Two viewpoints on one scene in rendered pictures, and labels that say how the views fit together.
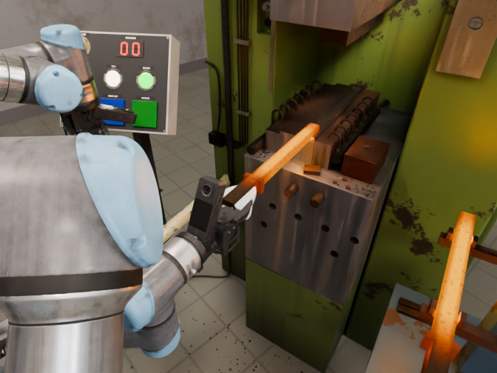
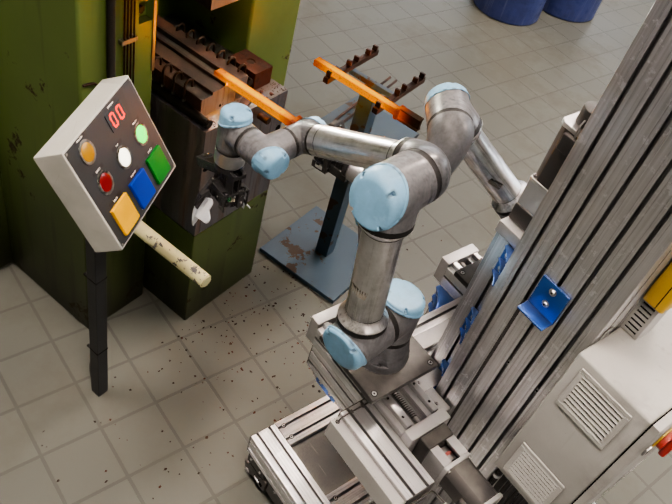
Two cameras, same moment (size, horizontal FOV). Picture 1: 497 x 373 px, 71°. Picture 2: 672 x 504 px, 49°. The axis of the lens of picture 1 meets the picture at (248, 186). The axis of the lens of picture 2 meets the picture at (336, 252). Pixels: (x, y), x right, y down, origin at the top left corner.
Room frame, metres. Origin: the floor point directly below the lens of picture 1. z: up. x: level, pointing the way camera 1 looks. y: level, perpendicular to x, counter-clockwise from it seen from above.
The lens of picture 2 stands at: (0.63, 1.75, 2.29)
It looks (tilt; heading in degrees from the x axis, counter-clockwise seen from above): 45 degrees down; 262
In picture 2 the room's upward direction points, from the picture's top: 17 degrees clockwise
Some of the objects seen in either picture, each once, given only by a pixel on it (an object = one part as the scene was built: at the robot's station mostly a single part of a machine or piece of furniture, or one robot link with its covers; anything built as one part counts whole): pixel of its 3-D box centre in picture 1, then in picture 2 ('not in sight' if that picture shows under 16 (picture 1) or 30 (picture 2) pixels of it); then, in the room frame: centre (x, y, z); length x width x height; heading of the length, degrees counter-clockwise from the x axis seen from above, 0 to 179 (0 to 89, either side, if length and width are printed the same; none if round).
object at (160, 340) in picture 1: (147, 325); not in sight; (0.34, 0.18, 0.89); 0.11 x 0.08 x 0.11; 93
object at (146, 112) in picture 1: (145, 114); (157, 164); (0.94, 0.30, 1.01); 0.07 x 0.05 x 0.07; 82
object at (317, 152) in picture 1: (326, 117); (176, 61); (1.01, -0.25, 0.96); 0.42 x 0.20 x 0.09; 147
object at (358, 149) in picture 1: (365, 158); (249, 69); (0.79, -0.31, 0.95); 0.12 x 0.09 x 0.07; 147
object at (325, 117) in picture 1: (335, 109); (182, 49); (1.00, -0.27, 0.99); 0.42 x 0.05 x 0.01; 147
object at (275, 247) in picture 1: (331, 187); (181, 121); (0.99, -0.30, 0.69); 0.56 x 0.38 x 0.45; 147
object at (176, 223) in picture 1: (191, 209); (154, 240); (0.95, 0.21, 0.62); 0.44 x 0.05 x 0.05; 147
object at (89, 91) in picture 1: (79, 91); (231, 155); (0.75, 0.38, 1.15); 0.08 x 0.08 x 0.05
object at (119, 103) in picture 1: (112, 112); (141, 188); (0.95, 0.40, 1.01); 0.07 x 0.05 x 0.07; 82
